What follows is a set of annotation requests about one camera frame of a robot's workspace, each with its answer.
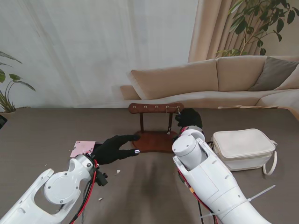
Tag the white paper scrap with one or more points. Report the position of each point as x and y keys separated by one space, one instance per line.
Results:
x=101 y=199
x=118 y=172

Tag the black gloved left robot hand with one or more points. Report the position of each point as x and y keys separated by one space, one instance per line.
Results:
x=107 y=151

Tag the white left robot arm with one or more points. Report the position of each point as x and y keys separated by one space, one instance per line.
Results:
x=60 y=189

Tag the black flat device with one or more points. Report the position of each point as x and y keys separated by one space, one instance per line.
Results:
x=2 y=121

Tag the beige sofa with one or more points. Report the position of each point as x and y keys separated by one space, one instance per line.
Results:
x=175 y=79

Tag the white sheer curtain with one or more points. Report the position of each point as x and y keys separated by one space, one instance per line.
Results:
x=93 y=51

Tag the pink floral jewelry box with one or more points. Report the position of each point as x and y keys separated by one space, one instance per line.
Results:
x=83 y=147

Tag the beige pleated curtain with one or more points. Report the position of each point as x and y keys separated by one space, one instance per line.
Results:
x=210 y=35

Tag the tall dark-leaf houseplant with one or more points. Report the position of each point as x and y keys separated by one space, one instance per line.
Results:
x=243 y=24

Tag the beige sofa cushion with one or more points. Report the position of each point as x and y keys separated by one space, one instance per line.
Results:
x=292 y=81

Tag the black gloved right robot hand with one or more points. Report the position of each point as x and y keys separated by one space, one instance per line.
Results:
x=191 y=117

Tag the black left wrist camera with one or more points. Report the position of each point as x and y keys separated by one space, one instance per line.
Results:
x=101 y=179

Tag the cream white zipper bag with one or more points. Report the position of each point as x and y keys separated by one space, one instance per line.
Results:
x=243 y=142

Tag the white zip tie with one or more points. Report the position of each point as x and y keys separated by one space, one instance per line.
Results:
x=261 y=192

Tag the grey sofa cushion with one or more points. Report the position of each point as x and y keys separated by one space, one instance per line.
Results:
x=273 y=74

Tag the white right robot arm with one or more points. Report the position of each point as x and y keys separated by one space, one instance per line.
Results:
x=210 y=182

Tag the broad-leaf green houseplant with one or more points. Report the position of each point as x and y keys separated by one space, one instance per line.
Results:
x=15 y=78

